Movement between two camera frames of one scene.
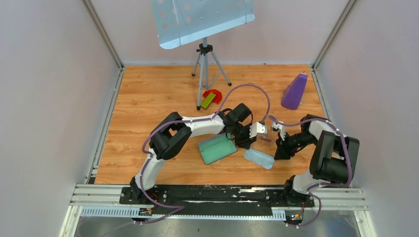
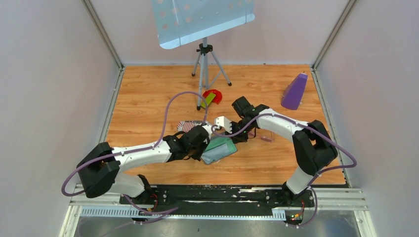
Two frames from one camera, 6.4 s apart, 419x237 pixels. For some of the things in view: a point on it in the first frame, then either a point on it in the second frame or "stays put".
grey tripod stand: [212, 68] stays put
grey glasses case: [217, 148] stays put
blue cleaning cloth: [264, 160] -> [218, 148]
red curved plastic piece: [218, 97] stays put
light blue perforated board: [179, 20] stays put
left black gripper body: [241, 134] -> [197, 152]
